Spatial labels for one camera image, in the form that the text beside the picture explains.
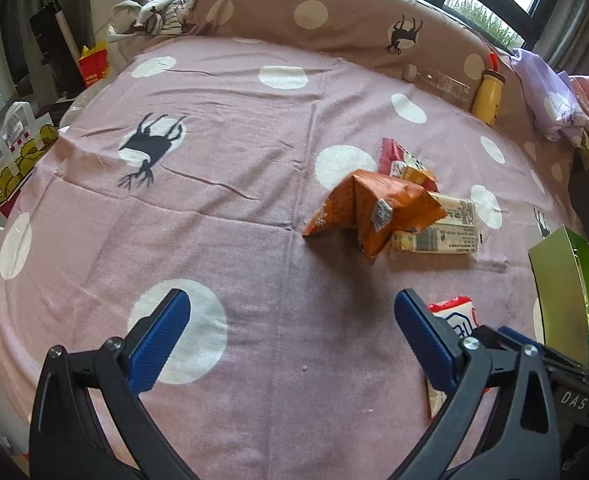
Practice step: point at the red paper bag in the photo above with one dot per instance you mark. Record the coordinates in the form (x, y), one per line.
(94, 62)

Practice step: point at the yellow bottle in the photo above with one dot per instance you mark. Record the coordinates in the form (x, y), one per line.
(488, 95)

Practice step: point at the green cardboard box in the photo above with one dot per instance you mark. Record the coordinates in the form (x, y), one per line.
(559, 280)

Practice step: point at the purple polka dot cloth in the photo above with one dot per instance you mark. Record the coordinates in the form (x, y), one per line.
(549, 100)

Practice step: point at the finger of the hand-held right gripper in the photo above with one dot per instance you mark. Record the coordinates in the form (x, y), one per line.
(504, 335)

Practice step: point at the black upright case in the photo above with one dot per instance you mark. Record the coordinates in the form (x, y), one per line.
(52, 45)

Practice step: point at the white snack packet red edge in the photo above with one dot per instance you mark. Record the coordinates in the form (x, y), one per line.
(457, 310)

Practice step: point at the white yellow shopping bag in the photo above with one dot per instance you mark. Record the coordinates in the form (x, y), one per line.
(14, 155)

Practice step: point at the clear rice cracker packet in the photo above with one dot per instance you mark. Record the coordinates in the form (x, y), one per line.
(434, 242)
(457, 212)

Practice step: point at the brown polka dot quilt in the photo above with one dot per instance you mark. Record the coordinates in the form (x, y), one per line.
(349, 15)

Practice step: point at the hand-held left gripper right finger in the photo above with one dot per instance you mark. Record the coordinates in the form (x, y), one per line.
(424, 345)

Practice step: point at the orange panda snack packet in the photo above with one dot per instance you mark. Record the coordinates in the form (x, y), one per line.
(369, 200)

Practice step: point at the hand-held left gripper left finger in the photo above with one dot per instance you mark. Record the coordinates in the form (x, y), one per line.
(162, 340)

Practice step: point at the pink polka dot bedsheet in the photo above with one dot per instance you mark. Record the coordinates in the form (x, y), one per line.
(224, 235)

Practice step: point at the white striped clothes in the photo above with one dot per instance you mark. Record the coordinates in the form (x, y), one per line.
(149, 15)

